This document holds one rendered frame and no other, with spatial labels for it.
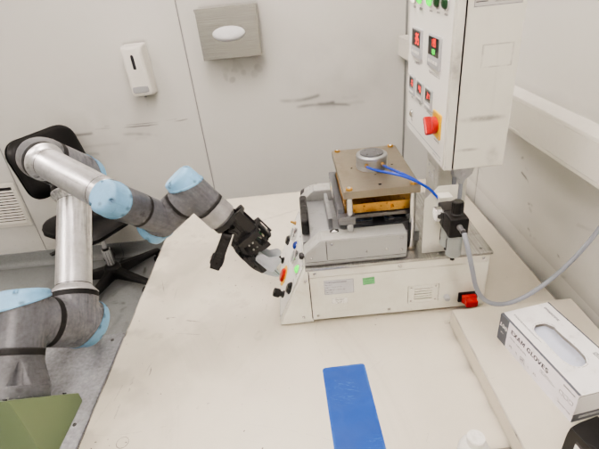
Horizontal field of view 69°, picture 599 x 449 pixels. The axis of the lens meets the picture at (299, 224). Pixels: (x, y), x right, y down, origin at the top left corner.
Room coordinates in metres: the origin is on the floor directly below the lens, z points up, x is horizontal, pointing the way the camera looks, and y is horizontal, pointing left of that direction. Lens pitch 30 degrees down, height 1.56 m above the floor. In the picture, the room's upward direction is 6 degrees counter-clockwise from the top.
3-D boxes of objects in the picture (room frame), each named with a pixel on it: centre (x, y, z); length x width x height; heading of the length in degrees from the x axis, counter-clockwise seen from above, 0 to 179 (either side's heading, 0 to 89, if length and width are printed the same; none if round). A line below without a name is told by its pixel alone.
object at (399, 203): (1.03, -0.20, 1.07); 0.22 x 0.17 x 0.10; 179
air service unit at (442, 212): (0.81, -0.33, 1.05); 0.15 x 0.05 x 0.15; 179
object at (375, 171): (1.01, -0.23, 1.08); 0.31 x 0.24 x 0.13; 179
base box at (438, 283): (1.02, -0.19, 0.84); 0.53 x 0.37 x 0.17; 89
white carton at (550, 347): (0.61, -0.50, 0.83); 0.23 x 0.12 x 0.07; 9
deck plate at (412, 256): (1.03, -0.23, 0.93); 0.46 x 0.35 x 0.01; 89
